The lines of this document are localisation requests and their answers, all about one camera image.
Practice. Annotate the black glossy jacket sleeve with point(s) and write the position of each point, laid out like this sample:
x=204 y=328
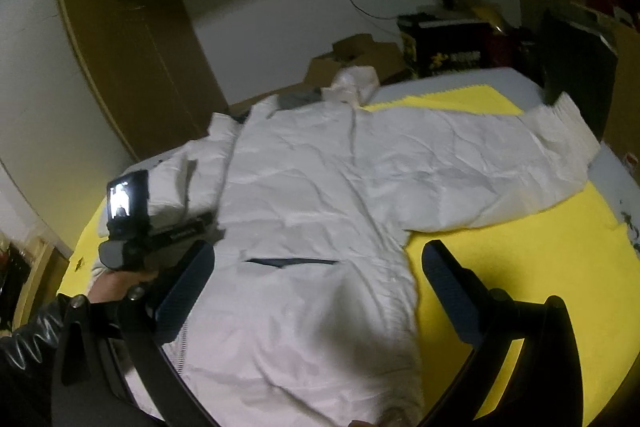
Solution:
x=34 y=344

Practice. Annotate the black yellow printed box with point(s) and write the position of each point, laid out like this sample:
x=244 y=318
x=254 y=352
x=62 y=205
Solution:
x=432 y=45

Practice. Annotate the wooden door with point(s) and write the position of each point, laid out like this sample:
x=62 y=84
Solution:
x=146 y=69

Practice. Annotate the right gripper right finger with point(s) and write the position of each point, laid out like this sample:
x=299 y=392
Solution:
x=545 y=387

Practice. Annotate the wooden board right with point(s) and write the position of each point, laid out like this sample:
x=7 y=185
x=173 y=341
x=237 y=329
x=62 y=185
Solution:
x=621 y=133

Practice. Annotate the wooden side shelf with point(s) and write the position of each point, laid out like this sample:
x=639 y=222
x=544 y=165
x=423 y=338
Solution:
x=30 y=278

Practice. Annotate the person left hand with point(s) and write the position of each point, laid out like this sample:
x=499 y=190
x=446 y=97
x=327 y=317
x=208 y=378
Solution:
x=113 y=285

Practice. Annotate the yellow table mat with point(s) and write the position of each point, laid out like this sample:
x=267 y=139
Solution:
x=577 y=250

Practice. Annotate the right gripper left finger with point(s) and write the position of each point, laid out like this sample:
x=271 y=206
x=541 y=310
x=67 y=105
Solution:
x=89 y=387

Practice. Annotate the white puffer jacket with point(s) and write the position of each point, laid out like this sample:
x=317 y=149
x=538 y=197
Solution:
x=309 y=318

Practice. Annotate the brown cardboard box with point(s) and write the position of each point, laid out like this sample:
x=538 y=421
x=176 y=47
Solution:
x=357 y=50

